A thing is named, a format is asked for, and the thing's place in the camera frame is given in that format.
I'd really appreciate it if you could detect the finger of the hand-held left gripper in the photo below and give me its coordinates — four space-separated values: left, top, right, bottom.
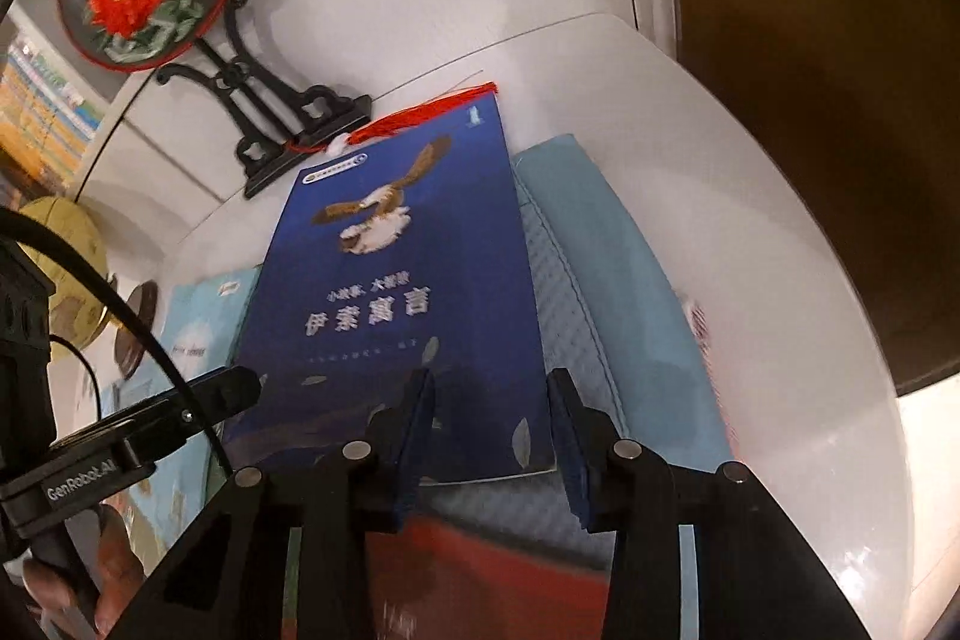
97 366 263 461

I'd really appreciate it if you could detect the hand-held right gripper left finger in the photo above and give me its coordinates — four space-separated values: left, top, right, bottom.
148 367 439 640

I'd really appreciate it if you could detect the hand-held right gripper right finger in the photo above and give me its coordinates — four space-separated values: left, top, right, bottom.
547 368 872 640

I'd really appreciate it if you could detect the light blue book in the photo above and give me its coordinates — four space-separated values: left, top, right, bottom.
112 269 260 551

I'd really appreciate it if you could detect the red book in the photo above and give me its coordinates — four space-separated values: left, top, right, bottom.
364 511 612 640

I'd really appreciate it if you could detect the navy eagle cover book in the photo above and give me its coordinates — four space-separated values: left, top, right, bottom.
223 94 557 485

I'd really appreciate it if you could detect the row of colourful shelf books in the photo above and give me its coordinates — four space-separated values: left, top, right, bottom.
0 14 106 180

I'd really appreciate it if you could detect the person's left hand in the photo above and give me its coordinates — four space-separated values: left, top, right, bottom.
21 501 151 640

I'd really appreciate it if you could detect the yellow desk globe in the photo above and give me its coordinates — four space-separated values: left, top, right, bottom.
16 196 160 380

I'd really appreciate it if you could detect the blue textured mat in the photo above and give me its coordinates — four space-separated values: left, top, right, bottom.
416 134 740 577

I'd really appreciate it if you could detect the red tassel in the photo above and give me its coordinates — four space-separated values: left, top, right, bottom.
287 80 500 155

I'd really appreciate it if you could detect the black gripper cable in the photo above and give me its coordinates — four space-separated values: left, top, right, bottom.
0 206 233 483

